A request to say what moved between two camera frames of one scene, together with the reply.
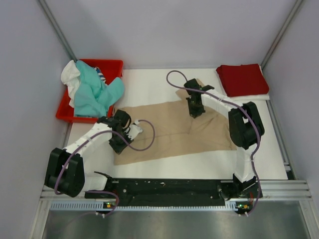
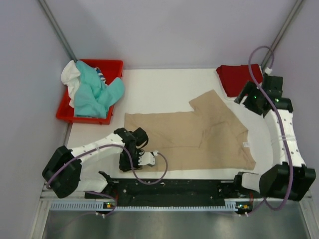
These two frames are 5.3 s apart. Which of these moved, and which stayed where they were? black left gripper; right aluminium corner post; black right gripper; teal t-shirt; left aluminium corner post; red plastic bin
Moved: black left gripper; black right gripper
Stayed: teal t-shirt; right aluminium corner post; left aluminium corner post; red plastic bin
